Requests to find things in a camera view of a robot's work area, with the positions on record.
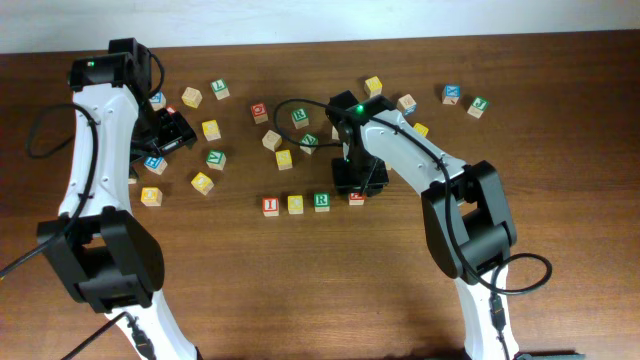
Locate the red letter A block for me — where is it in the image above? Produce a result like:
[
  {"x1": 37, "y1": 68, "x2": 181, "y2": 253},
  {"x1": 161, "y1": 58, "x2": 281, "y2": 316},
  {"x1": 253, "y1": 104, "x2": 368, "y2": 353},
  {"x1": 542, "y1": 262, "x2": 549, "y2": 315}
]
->
[{"x1": 348, "y1": 193, "x2": 366, "y2": 206}]

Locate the green letter R block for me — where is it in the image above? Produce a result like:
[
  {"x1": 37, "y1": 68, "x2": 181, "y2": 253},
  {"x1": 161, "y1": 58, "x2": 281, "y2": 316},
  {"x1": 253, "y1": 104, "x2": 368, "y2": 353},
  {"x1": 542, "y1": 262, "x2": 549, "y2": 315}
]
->
[{"x1": 313, "y1": 192, "x2": 330, "y2": 212}]

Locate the yellow letter C block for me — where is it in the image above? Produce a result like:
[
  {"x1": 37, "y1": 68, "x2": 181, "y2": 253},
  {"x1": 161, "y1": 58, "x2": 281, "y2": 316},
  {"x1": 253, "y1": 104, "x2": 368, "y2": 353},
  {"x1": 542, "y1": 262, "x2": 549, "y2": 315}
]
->
[{"x1": 287, "y1": 195, "x2": 304, "y2": 215}]

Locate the red letter I block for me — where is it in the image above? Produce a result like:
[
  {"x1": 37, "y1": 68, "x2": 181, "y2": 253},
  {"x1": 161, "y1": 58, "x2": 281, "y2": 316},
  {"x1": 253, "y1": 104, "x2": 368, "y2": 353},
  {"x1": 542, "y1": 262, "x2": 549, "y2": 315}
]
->
[{"x1": 262, "y1": 197, "x2": 280, "y2": 217}]

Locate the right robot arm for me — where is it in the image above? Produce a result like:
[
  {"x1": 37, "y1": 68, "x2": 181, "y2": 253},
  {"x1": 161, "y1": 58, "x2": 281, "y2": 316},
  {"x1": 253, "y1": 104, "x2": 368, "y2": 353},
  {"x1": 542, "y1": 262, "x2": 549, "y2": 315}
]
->
[{"x1": 325, "y1": 91, "x2": 519, "y2": 359}]

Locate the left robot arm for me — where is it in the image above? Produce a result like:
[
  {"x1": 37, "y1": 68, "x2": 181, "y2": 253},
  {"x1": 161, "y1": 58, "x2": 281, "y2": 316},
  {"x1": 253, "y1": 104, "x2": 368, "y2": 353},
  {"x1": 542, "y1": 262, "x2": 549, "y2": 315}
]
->
[{"x1": 37, "y1": 38, "x2": 201, "y2": 359}]

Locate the blue letter S block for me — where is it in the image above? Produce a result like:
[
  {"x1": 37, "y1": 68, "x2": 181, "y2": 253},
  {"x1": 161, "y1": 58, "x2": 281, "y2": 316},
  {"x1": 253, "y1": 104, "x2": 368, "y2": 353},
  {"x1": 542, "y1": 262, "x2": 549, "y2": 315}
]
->
[{"x1": 149, "y1": 91, "x2": 166, "y2": 111}]

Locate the blue H block tilted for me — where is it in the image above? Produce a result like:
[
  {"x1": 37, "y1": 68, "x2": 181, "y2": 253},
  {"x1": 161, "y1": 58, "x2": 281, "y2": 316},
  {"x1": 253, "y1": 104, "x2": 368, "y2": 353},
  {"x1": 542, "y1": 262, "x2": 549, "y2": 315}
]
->
[{"x1": 144, "y1": 157, "x2": 168, "y2": 175}]

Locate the yellow block upper left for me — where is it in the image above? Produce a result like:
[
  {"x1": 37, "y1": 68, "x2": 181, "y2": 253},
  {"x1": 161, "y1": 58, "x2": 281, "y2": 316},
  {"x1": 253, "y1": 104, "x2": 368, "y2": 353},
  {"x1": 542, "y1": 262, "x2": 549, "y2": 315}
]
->
[{"x1": 202, "y1": 120, "x2": 221, "y2": 141}]

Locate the white picture block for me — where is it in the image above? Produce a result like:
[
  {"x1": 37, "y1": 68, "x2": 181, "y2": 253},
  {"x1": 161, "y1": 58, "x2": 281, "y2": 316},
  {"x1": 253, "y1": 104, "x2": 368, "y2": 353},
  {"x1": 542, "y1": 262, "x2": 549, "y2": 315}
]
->
[{"x1": 331, "y1": 127, "x2": 340, "y2": 141}]

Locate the green letter V block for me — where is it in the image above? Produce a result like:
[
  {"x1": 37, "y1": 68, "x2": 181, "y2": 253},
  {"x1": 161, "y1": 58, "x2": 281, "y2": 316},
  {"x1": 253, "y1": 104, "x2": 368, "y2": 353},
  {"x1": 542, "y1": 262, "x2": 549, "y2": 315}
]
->
[{"x1": 206, "y1": 150, "x2": 226, "y2": 171}]

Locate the yellow tilted block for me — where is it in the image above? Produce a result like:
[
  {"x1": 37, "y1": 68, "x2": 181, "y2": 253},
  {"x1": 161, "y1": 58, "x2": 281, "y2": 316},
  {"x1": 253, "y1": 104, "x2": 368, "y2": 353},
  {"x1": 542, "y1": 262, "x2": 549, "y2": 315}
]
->
[{"x1": 191, "y1": 172, "x2": 214, "y2": 195}]

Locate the blue H block left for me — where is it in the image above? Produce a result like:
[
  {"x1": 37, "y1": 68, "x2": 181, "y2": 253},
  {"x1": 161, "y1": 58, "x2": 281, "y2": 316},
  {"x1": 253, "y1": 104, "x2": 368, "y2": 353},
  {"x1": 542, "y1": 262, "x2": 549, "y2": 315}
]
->
[{"x1": 128, "y1": 167, "x2": 139, "y2": 185}]

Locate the green letter L block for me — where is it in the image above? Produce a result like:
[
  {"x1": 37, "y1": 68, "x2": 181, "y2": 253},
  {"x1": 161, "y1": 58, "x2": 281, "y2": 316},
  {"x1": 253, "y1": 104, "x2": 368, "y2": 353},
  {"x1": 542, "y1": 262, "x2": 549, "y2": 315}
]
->
[{"x1": 210, "y1": 79, "x2": 230, "y2": 100}]

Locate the green letter Z block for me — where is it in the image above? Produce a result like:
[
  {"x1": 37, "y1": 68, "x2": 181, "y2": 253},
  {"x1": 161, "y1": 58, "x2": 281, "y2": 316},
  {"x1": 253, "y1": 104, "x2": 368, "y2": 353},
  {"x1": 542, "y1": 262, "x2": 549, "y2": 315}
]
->
[{"x1": 300, "y1": 133, "x2": 319, "y2": 155}]

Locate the yellow block bottom left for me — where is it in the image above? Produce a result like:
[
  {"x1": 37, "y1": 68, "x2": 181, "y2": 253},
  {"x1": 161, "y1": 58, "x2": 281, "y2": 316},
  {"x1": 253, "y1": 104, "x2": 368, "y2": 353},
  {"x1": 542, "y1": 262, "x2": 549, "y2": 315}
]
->
[{"x1": 140, "y1": 187, "x2": 163, "y2": 207}]

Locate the yellow block right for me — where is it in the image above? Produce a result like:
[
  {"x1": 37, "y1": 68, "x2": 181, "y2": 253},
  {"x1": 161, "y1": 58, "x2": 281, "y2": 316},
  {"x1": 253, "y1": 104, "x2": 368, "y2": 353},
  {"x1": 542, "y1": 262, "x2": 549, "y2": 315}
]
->
[{"x1": 413, "y1": 123, "x2": 429, "y2": 137}]

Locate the wooden block blue D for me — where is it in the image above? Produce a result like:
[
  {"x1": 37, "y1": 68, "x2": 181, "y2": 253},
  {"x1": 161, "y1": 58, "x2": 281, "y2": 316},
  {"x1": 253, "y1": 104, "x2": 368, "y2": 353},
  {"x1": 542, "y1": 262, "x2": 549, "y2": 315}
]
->
[{"x1": 397, "y1": 94, "x2": 417, "y2": 116}]

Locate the yellow letter S block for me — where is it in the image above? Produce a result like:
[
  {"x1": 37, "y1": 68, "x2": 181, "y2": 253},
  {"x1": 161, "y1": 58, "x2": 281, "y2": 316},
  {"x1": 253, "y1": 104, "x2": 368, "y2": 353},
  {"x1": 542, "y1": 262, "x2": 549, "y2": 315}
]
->
[{"x1": 275, "y1": 150, "x2": 293, "y2": 171}]

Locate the green R block upper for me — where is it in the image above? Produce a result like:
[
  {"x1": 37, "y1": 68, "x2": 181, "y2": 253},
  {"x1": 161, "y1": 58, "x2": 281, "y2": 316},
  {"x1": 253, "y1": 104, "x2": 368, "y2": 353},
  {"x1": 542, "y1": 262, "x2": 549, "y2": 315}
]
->
[{"x1": 291, "y1": 108, "x2": 310, "y2": 129}]

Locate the yellow block top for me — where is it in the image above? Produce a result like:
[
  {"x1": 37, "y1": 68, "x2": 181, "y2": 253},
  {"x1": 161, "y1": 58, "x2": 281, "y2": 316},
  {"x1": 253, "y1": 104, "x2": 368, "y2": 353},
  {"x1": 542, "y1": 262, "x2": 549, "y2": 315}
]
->
[{"x1": 364, "y1": 76, "x2": 383, "y2": 98}]

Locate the red letter Q block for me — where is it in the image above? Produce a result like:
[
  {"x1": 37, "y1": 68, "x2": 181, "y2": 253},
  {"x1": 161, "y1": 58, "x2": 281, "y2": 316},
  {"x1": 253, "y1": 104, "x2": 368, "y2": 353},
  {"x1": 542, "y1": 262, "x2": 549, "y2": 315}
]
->
[{"x1": 250, "y1": 103, "x2": 268, "y2": 124}]

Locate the plain tilted wooden block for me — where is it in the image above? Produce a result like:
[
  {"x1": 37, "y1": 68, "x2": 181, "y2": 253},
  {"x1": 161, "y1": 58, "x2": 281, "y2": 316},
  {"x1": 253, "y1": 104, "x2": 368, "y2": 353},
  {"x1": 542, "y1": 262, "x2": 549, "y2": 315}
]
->
[{"x1": 262, "y1": 130, "x2": 282, "y2": 152}]

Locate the blue letter X block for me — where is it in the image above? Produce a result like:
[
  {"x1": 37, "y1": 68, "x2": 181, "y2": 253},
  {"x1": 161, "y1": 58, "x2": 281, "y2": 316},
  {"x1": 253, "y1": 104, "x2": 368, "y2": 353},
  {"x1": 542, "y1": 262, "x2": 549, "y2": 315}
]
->
[{"x1": 442, "y1": 84, "x2": 461, "y2": 105}]

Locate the green letter J block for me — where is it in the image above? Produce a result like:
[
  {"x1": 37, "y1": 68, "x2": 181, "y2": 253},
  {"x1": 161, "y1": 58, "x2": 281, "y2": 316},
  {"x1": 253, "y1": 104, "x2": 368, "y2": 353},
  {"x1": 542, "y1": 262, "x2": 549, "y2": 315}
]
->
[{"x1": 467, "y1": 96, "x2": 490, "y2": 119}]

